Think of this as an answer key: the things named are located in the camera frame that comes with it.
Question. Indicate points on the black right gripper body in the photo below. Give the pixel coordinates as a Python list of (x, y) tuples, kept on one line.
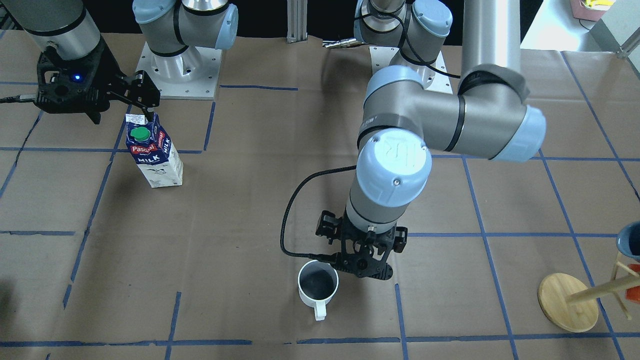
[(108, 70)]

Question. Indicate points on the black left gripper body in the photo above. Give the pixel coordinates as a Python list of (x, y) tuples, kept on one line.
[(327, 224)]

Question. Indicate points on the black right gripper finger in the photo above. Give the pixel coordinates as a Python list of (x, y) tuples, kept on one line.
[(95, 117), (148, 113)]

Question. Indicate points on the white ceramic mug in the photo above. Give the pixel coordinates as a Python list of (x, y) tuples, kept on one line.
[(317, 283)]

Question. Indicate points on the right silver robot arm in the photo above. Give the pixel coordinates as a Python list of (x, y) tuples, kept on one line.
[(169, 26)]

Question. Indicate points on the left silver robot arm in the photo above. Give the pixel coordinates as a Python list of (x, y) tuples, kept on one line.
[(403, 120)]

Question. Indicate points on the blue white milk carton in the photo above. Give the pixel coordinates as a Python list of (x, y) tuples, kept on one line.
[(153, 151)]

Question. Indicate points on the blue cup on stand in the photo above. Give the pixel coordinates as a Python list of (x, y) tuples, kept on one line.
[(628, 241)]

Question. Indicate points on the wooden mug tree stand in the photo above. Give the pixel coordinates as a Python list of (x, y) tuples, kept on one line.
[(569, 304)]

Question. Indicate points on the pink box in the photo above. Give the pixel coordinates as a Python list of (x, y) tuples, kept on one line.
[(590, 10)]

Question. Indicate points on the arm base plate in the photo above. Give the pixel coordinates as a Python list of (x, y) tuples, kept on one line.
[(433, 77), (192, 75)]

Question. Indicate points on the aluminium rail rear centre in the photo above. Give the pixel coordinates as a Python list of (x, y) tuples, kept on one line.
[(296, 14)]

